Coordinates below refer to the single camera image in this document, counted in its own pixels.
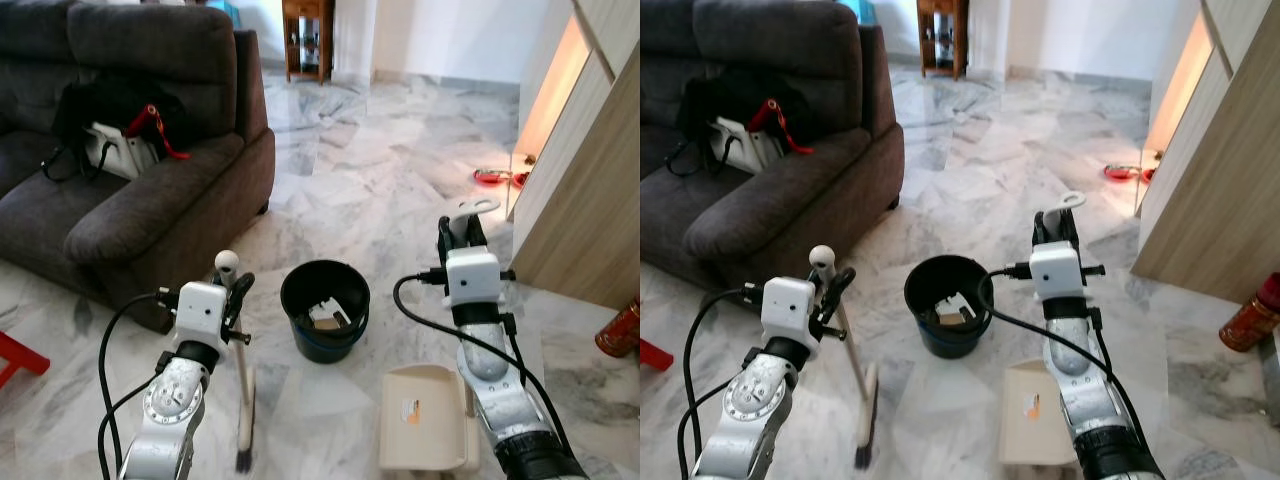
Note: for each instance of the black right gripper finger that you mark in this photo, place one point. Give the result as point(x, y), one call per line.
point(449, 235)
point(1041, 232)
point(479, 232)
point(1070, 230)

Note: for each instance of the teal item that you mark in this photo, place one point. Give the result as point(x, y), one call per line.
point(225, 12)
point(856, 10)

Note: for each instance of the brown wooden side cabinet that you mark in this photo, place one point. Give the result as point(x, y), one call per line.
point(942, 38)
point(308, 40)

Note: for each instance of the black backpack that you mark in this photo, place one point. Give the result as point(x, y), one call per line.
point(105, 105)
point(735, 100)

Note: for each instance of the white plastic device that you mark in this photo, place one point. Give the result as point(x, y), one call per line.
point(745, 147)
point(120, 152)

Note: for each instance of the cardboard box with white label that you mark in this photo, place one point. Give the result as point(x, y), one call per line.
point(328, 315)
point(952, 310)

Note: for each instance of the red shallow dish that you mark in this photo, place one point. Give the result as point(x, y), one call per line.
point(1125, 173)
point(492, 178)

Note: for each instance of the dark grey fabric sofa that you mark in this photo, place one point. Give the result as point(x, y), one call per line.
point(120, 230)
point(760, 220)

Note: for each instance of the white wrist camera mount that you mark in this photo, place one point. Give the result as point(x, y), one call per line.
point(1056, 272)
point(790, 308)
point(472, 280)
point(200, 315)

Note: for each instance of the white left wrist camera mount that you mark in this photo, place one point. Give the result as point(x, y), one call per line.
point(200, 315)
point(790, 308)

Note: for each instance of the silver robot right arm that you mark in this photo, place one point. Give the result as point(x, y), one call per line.
point(500, 390)
point(1085, 385)

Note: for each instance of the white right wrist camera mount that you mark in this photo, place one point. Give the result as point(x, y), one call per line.
point(1056, 272)
point(472, 280)

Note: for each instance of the light wood cabinet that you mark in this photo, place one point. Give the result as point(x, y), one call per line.
point(590, 180)
point(1220, 180)

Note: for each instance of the black plastic bucket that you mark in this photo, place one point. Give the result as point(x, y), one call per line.
point(945, 340)
point(325, 345)

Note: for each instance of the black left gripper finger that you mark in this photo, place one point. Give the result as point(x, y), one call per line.
point(243, 292)
point(840, 285)

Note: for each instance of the red cylindrical canister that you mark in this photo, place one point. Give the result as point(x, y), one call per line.
point(618, 330)
point(1248, 315)

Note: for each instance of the red plastic stool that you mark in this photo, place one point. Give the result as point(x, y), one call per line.
point(20, 355)
point(655, 353)

